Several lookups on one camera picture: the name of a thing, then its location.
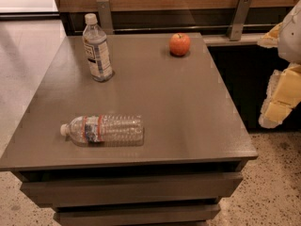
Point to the right metal bracket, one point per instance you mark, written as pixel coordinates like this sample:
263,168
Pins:
236,27

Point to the metal bracket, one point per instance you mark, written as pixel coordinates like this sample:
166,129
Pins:
236,27
105,16

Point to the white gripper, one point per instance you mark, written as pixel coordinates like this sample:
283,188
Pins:
292,38

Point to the upper grey drawer front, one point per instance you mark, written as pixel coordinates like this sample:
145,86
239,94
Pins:
166,188

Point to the lower grey drawer front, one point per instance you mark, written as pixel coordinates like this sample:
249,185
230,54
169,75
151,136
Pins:
139,215

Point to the red apple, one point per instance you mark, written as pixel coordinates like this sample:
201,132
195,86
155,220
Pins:
179,44

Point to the left metal bracket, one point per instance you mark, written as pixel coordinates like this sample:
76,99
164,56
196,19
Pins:
105,16

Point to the lying clear water bottle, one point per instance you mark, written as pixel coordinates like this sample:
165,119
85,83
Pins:
118,130

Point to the grey drawer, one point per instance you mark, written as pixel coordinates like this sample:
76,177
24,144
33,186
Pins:
139,215
166,188

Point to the upright clear water bottle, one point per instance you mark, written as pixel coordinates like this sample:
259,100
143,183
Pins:
96,49

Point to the grey drawer cabinet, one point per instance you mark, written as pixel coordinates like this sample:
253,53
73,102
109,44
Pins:
191,125

